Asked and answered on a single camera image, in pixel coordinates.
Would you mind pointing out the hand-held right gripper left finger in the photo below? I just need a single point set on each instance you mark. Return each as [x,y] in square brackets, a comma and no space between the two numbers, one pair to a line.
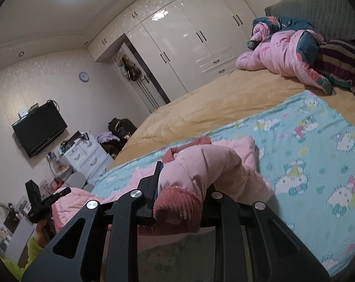
[149,188]

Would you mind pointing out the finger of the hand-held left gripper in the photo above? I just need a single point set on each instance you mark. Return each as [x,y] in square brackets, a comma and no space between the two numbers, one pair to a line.
[56,196]

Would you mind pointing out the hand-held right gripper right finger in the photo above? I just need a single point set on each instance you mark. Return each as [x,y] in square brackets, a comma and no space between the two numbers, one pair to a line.
[221,211]

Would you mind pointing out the pink quilted jacket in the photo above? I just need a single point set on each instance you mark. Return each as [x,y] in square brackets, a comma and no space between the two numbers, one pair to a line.
[201,164]

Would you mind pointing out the person's left forearm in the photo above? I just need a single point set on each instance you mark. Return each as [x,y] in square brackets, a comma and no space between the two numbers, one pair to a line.
[21,264]

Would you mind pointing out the purple clothes pile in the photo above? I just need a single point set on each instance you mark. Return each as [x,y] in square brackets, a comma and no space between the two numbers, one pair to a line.
[106,138]

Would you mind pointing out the pile of pink clothes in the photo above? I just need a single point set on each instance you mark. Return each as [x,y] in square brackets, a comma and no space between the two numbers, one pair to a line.
[277,55]

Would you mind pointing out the person's left hand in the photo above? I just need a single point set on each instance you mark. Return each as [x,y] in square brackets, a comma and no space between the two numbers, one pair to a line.
[42,232]

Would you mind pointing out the white drawer chest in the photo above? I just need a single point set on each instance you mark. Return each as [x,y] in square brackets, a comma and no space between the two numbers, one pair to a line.
[86,158]

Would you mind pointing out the black bag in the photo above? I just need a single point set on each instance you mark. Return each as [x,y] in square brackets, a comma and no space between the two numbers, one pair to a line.
[123,126]

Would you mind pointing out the black television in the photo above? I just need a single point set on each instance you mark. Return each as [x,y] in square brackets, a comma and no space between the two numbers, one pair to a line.
[40,130]

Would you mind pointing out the set-top box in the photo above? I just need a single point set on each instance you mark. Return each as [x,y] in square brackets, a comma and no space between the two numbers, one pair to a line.
[33,107]

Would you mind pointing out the room door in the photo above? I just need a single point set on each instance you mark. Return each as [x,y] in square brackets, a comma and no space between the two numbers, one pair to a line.
[148,88]

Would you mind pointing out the cartoon print blue blanket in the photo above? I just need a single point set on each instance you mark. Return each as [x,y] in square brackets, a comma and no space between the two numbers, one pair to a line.
[312,152]

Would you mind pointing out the bed with tan sheet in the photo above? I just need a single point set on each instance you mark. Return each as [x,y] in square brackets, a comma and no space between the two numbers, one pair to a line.
[224,100]

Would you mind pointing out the hanging bags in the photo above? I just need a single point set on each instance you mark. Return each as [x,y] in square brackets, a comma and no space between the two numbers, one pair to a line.
[131,69]

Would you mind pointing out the white glossy wardrobe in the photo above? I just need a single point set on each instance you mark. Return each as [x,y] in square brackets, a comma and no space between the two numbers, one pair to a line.
[180,41]

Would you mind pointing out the striped purple blanket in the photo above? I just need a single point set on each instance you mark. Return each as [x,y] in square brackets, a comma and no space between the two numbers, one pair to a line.
[342,61]

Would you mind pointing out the grey quilted headboard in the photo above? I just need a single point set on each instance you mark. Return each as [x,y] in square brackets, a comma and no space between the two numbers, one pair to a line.
[321,8]

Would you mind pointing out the round wall clock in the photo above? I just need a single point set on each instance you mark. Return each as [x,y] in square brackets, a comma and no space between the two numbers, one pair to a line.
[84,76]

